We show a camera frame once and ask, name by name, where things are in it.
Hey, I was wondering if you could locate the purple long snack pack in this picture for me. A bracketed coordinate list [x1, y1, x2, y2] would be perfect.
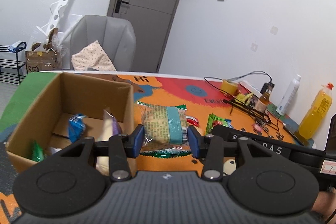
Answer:
[96, 107, 122, 176]

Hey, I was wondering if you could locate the teal striped cracker pack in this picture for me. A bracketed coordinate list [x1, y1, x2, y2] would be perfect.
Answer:
[137, 101, 191, 159]

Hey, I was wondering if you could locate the blue snack packet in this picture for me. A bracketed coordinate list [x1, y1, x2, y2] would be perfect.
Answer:
[68, 114, 87, 143]

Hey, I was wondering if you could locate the green snack packet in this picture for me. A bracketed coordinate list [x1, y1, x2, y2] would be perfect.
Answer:
[31, 140, 45, 162]

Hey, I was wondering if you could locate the person's right hand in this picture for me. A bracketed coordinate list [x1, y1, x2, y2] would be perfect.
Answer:
[312, 188, 336, 223]

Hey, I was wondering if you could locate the blue green candy packet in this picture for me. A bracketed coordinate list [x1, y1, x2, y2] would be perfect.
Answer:
[206, 113, 233, 135]

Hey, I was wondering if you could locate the colourful cat table mat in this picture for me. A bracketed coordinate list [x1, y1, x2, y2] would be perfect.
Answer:
[6, 73, 318, 223]

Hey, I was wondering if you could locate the orange juice bottle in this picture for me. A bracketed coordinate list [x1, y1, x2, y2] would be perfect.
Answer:
[298, 83, 334, 140]

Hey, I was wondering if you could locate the yellow plastic bag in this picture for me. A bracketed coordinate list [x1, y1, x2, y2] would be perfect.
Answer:
[235, 93, 253, 106]

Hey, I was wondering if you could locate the yellow tape roll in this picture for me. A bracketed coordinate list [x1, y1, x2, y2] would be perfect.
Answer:
[220, 80, 239, 96]

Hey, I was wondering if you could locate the small amber glass bottle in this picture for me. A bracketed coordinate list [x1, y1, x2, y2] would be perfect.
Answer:
[255, 90, 271, 113]

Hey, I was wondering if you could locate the white power strip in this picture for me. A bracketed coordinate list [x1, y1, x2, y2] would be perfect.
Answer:
[239, 80, 261, 97]

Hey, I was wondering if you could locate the white spray bottle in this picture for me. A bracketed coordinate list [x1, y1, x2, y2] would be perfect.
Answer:
[276, 75, 301, 116]

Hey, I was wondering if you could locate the black charger plug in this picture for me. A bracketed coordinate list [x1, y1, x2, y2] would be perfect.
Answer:
[260, 82, 274, 95]

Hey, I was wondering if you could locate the brown cardboard box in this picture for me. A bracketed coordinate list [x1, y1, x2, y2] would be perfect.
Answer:
[6, 72, 134, 173]

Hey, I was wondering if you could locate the cream dotted cushion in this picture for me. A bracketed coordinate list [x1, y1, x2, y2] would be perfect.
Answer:
[71, 40, 116, 71]

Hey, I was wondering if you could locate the grey padded chair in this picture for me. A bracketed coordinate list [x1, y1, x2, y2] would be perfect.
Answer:
[62, 15, 136, 72]

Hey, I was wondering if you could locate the brown SF paper bag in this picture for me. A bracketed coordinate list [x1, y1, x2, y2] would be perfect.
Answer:
[26, 28, 63, 73]

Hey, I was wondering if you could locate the white perforated shelf board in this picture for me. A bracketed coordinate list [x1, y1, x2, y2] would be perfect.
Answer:
[34, 0, 82, 38]

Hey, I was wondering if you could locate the black metal shoe rack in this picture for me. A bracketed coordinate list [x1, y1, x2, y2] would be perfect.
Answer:
[1, 41, 27, 85]

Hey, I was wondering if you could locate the black wire stand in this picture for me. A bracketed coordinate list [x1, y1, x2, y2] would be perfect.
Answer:
[222, 99, 280, 132]

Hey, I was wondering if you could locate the pink keychain with keys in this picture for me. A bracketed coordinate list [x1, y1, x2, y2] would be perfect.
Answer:
[252, 122, 269, 134]

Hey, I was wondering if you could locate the black charger cable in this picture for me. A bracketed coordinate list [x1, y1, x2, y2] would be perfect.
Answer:
[203, 70, 274, 98]

